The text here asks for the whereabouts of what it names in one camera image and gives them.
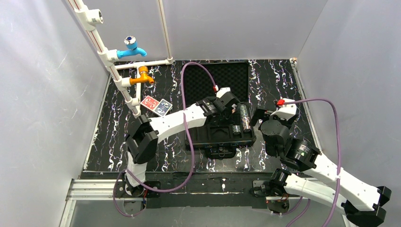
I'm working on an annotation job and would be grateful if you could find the red playing card deck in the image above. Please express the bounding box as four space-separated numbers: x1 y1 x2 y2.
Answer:
140 96 160 111

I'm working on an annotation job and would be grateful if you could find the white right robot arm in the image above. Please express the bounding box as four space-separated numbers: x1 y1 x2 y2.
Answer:
250 107 392 227

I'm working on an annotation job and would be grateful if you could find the black foam-lined poker case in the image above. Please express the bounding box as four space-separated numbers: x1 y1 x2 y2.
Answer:
181 62 256 160

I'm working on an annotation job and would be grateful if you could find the blue orange poker chip stack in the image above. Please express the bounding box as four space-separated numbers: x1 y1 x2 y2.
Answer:
241 117 252 132

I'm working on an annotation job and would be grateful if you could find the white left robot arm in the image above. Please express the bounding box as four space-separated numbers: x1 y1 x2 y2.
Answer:
125 91 240 190

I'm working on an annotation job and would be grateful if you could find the aluminium front rail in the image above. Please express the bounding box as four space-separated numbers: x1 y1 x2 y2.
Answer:
59 178 358 227

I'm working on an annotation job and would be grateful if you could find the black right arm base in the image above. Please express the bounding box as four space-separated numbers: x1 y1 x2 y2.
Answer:
250 169 291 215

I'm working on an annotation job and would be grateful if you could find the blue yellow poker chip stack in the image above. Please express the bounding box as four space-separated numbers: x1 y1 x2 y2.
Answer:
239 104 249 119

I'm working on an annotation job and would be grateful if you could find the blue plastic faucet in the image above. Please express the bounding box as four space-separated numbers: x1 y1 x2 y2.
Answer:
117 35 147 59

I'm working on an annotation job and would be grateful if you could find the blue playing card deck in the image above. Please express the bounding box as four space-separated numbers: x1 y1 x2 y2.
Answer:
153 99 172 117

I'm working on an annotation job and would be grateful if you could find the orange plastic faucet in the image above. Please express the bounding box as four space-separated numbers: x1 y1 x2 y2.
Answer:
129 66 155 85

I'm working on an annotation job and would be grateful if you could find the green poker chip stack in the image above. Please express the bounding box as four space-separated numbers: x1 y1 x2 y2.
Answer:
232 125 241 136

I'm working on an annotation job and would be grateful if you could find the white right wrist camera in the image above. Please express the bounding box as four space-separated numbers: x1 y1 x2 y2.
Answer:
270 98 298 125

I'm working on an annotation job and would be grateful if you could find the white PVC pipe frame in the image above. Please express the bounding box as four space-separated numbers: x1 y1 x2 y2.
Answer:
67 0 174 117

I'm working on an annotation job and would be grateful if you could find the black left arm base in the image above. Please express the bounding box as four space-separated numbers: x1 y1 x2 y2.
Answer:
112 172 160 218

